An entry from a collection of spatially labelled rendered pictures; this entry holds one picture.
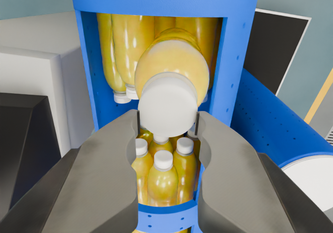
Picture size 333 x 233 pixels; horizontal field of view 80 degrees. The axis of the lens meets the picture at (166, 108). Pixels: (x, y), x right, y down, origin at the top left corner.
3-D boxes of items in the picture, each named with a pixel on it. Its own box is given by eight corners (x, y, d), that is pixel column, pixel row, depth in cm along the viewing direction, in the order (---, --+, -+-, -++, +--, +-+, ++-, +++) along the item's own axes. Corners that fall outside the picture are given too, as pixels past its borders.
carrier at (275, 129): (208, 102, 148) (246, 103, 148) (253, 214, 71) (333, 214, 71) (212, 65, 135) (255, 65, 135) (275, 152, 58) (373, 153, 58)
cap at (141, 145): (129, 155, 44) (128, 148, 43) (132, 144, 48) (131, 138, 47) (146, 155, 44) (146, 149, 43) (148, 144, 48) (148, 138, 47)
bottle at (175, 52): (165, 17, 29) (144, 31, 12) (207, 41, 30) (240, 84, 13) (144, 60, 32) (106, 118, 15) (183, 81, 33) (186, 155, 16)
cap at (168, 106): (156, 65, 13) (153, 73, 12) (206, 91, 14) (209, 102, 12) (133, 110, 15) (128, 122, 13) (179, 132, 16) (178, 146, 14)
